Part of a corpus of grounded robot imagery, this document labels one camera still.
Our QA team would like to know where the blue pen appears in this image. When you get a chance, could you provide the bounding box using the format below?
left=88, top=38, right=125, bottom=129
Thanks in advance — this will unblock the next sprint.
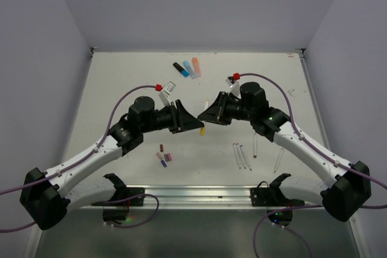
left=239, top=145, right=252, bottom=171

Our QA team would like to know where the peach pen cap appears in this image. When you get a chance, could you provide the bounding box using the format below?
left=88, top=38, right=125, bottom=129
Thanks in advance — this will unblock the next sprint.
left=156, top=152, right=163, bottom=160

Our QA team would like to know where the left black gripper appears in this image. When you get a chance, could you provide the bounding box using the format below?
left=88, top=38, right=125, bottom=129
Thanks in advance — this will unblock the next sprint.
left=140, top=98, right=203, bottom=134

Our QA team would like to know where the grey pen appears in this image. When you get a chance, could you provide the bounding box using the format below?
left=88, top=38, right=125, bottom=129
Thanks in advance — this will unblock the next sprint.
left=236, top=143, right=247, bottom=169

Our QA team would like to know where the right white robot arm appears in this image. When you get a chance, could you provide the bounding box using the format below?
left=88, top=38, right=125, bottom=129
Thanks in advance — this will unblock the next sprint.
left=198, top=82, right=371, bottom=222

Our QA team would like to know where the aluminium mounting rail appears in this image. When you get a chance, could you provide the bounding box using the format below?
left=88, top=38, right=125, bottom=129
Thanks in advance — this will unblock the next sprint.
left=62, top=179, right=323, bottom=211

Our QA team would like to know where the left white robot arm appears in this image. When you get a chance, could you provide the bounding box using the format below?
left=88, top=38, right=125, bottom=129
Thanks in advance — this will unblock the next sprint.
left=20, top=97, right=204, bottom=230

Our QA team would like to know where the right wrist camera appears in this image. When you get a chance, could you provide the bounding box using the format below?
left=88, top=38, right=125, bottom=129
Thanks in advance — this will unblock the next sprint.
left=226, top=73, right=240, bottom=97

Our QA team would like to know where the light blue highlighter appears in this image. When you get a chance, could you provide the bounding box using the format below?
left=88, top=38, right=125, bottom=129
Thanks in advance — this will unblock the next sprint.
left=183, top=60, right=197, bottom=79

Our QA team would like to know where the brown capped pen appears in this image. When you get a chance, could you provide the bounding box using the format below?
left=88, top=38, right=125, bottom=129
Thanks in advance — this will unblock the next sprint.
left=253, top=133, right=258, bottom=158

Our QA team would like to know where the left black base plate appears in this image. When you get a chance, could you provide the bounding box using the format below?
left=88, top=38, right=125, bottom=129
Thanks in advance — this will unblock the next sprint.
left=92, top=187, right=145, bottom=207

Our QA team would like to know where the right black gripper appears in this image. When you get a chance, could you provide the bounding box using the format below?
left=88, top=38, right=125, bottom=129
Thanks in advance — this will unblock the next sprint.
left=198, top=90, right=255, bottom=124

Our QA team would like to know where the orange highlighter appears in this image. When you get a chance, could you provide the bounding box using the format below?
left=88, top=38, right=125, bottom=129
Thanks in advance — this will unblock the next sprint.
left=192, top=57, right=201, bottom=77

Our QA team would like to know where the peach capped pen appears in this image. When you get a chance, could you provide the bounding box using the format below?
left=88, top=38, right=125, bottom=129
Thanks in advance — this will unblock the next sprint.
left=273, top=148, right=284, bottom=173

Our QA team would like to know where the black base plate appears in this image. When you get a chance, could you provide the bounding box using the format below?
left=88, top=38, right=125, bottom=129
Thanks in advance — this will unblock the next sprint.
left=250, top=187, right=305, bottom=207
left=92, top=187, right=145, bottom=207

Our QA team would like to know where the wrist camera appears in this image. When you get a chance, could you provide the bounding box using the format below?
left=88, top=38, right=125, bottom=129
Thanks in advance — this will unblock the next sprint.
left=226, top=73, right=240, bottom=97
left=158, top=82, right=176, bottom=106

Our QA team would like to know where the yellow capped pen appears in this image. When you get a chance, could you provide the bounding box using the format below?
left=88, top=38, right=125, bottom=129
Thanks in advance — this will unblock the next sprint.
left=200, top=100, right=209, bottom=136

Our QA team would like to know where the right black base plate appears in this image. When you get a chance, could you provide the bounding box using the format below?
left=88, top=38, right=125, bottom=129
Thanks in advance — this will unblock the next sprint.
left=250, top=187, right=305, bottom=207

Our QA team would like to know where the pink pen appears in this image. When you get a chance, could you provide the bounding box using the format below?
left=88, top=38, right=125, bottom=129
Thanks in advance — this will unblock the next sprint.
left=232, top=143, right=241, bottom=170

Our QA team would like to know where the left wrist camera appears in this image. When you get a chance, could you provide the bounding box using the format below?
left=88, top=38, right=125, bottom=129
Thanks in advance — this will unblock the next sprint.
left=158, top=82, right=176, bottom=106

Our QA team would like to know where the black blue highlighter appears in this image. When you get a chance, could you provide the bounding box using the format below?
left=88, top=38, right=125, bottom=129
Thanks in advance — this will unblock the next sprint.
left=172, top=62, right=189, bottom=77

